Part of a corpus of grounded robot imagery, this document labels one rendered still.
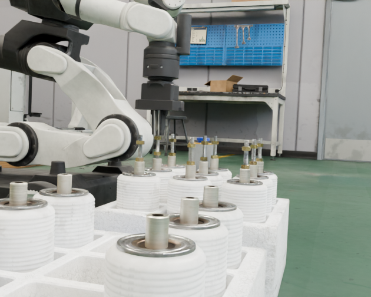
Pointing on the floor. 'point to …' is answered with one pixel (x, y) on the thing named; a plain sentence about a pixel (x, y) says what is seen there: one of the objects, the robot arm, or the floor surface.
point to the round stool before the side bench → (174, 133)
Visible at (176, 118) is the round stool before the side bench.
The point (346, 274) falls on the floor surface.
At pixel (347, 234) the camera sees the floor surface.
